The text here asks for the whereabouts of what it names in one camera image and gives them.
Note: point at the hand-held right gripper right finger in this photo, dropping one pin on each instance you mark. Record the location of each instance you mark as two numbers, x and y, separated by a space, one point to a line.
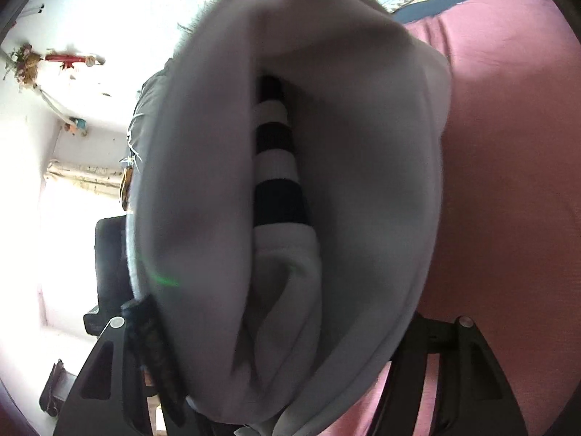
435 340

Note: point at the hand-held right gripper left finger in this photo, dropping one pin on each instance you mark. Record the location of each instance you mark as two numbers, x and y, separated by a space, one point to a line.
150 359

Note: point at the white and navy baseball jacket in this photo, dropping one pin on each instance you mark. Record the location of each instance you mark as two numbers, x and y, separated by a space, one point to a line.
363 168

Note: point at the brown object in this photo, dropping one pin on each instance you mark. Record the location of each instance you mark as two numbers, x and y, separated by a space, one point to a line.
52 390

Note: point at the black chair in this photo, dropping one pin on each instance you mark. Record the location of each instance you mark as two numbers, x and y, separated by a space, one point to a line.
109 259

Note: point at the yellow garment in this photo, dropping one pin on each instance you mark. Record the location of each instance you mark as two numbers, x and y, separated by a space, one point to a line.
125 190

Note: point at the cream window curtain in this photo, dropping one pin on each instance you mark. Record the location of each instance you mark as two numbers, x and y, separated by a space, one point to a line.
81 175

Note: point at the pink blanket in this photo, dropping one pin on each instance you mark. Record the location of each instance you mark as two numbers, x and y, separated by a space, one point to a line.
508 145

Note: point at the grey garment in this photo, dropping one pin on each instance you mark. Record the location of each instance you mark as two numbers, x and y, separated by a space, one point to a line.
150 109

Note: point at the dried flower bunch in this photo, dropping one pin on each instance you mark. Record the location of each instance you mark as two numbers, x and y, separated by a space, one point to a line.
25 63

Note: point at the cartoon figure wall sticker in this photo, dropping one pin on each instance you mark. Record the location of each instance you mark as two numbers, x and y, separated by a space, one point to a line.
76 127

